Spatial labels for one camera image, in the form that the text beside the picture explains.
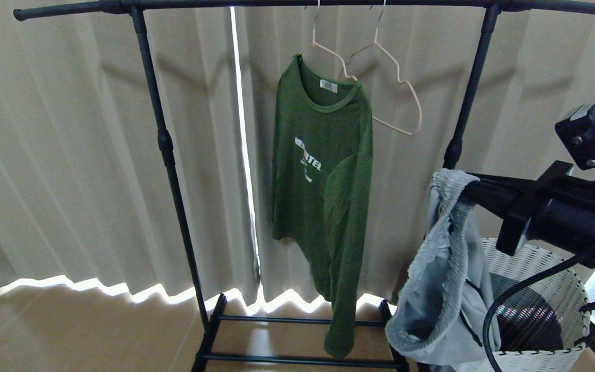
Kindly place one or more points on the green long-sleeved shirt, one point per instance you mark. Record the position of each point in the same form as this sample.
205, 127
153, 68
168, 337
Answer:
328, 206

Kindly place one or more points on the pink clothes hanger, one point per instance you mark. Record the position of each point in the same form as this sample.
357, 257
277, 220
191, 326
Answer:
375, 41
314, 41

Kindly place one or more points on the white laundry basket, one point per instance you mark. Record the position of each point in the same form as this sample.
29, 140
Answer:
535, 258

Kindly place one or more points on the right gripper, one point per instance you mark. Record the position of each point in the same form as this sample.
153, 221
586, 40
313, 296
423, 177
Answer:
561, 227

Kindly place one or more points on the black clothes rack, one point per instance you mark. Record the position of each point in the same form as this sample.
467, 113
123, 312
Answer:
328, 3

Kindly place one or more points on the beige curtain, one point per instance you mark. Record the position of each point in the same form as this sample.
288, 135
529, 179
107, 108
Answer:
70, 155

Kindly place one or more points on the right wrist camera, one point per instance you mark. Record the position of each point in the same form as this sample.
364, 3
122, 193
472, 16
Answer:
592, 137

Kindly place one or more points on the pale grey shorts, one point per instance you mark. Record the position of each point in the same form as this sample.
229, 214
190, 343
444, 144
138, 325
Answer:
432, 289

